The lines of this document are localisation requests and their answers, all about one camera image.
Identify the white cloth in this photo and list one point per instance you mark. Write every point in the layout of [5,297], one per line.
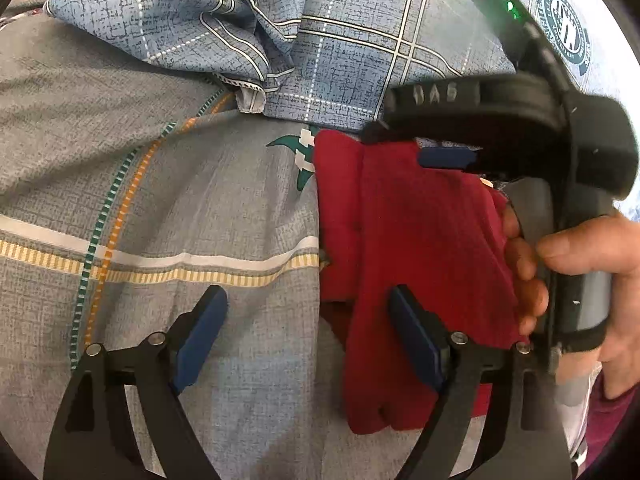
[575,425]

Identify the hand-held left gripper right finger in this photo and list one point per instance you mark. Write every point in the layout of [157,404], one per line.
[417,340]

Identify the red fleece garment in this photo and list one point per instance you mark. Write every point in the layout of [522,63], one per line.
[400,220]

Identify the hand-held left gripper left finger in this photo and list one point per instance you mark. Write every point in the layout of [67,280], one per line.
[200,340]

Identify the grey plaid bed sheet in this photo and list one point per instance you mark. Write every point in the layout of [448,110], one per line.
[225,210]

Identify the person's maroon clothing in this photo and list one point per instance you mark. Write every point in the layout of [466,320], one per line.
[615,425]

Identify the blue plaid blanket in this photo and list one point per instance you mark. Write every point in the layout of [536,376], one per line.
[350,35]

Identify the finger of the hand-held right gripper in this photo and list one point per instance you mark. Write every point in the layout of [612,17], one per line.
[445,156]
[440,102]

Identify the person's right hand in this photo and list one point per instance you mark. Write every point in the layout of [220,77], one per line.
[600,260]

